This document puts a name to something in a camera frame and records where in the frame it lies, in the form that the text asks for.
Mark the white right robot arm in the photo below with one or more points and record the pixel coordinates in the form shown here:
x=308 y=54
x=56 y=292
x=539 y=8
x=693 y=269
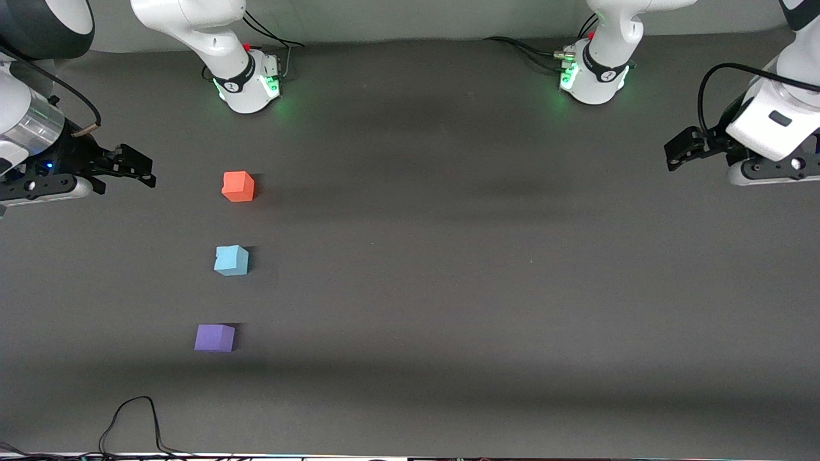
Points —
x=192 y=25

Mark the purple foam block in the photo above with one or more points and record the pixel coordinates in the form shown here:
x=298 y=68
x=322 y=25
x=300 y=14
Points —
x=214 y=338

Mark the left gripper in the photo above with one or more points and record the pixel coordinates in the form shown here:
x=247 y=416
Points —
x=715 y=140

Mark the orange foam block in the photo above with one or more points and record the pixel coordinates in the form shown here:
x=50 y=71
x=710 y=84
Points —
x=238 y=187

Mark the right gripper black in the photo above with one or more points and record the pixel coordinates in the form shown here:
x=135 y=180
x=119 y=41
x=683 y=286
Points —
x=72 y=157

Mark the light blue foam block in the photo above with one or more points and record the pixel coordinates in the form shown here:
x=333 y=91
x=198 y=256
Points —
x=230 y=260

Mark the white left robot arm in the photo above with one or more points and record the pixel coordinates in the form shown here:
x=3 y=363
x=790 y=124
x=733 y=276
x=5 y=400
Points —
x=608 y=83

